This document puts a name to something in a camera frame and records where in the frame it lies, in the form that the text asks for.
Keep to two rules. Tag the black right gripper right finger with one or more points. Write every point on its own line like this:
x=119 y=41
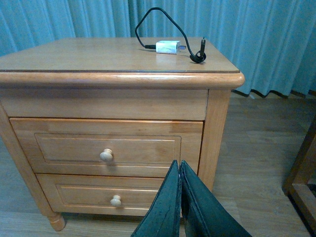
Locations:
x=203 y=214

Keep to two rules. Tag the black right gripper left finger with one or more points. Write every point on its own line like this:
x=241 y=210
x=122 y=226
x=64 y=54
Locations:
x=163 y=217

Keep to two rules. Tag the wooden drawer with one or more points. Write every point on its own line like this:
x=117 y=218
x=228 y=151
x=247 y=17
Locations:
x=133 y=148
x=99 y=194

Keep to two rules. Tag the wooden nightstand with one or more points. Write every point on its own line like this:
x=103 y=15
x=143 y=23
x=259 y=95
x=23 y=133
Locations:
x=113 y=79

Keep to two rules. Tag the white power adapter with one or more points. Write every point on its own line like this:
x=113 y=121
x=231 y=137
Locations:
x=169 y=47

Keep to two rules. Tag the grey-blue pleated curtain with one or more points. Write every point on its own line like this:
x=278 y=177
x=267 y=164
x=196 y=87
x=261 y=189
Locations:
x=273 y=42

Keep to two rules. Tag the dark wooden furniture frame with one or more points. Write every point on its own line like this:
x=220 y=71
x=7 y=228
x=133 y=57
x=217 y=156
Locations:
x=296 y=183

